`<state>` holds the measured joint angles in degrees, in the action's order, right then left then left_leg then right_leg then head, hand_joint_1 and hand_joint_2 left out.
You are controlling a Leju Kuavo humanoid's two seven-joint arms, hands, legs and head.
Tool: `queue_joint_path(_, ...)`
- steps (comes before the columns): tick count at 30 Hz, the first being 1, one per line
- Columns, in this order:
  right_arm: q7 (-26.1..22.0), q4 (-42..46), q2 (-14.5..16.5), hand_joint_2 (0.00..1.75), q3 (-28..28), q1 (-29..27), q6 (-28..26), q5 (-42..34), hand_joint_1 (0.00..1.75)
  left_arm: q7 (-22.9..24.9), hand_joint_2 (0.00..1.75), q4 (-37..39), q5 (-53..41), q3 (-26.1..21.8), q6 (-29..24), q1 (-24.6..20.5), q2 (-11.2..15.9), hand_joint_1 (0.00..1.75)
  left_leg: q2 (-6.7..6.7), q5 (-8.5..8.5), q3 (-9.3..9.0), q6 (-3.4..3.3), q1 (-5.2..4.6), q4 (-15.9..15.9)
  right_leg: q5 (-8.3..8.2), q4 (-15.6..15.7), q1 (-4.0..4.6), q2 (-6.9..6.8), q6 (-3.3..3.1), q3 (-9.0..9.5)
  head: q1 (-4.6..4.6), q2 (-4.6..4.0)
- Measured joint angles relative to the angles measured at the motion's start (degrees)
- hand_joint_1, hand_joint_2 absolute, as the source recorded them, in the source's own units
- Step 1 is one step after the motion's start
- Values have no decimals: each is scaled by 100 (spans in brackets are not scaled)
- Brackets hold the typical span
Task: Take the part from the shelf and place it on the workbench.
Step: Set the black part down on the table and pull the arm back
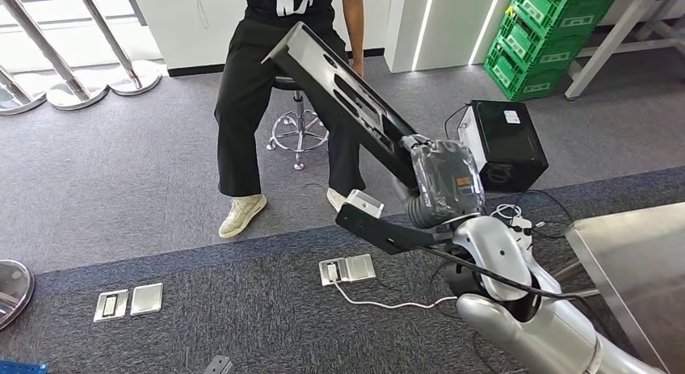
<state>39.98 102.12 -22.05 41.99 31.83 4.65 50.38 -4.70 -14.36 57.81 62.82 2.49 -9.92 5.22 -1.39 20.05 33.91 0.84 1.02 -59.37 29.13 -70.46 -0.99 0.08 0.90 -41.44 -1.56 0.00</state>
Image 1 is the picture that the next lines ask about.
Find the black box device white side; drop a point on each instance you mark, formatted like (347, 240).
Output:
(508, 147)

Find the chrome stanchion post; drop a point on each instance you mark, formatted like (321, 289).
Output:
(21, 105)
(80, 96)
(13, 294)
(136, 82)

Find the open steel floor socket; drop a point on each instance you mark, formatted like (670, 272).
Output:
(128, 302)
(348, 270)

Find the pale wrist camera on bracket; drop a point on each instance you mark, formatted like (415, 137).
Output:
(369, 227)

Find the black plastic licence plate bracket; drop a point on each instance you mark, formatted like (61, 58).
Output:
(321, 66)

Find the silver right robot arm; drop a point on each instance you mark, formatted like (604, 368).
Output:
(535, 329)

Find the white power strip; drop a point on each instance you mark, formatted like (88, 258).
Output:
(522, 224)

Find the person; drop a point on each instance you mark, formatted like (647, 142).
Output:
(246, 93)

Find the person's left hand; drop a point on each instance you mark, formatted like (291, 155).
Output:
(357, 69)

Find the white table frame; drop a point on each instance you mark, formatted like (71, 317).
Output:
(602, 49)

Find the chrome swivel stool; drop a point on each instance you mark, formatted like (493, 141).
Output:
(297, 131)

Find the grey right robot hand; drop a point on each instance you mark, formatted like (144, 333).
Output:
(447, 173)

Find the stainless steel workbench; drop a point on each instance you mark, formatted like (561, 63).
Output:
(631, 264)

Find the person's left forearm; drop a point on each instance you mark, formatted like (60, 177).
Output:
(352, 23)

